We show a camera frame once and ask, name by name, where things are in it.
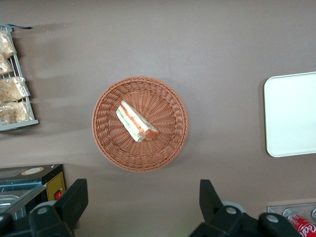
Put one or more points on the black glass food warmer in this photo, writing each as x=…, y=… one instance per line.
x=55, y=182

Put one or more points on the red cola bottle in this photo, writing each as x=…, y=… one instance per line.
x=314, y=214
x=304, y=228

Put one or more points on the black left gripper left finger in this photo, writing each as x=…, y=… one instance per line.
x=71, y=205

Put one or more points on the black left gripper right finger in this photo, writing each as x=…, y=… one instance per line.
x=212, y=212

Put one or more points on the brown round wicker basket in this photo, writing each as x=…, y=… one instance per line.
x=163, y=108

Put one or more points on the triangular sandwich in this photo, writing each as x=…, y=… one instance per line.
x=135, y=122

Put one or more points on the clear acrylic bottle rack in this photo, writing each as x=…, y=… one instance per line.
x=276, y=208

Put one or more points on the clear bagged pastry snack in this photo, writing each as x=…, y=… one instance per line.
x=14, y=112
x=12, y=89
x=5, y=64
x=6, y=44

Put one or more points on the cream rectangular tray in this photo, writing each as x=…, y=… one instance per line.
x=291, y=113

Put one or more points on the blue tape strip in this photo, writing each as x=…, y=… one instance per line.
x=19, y=26

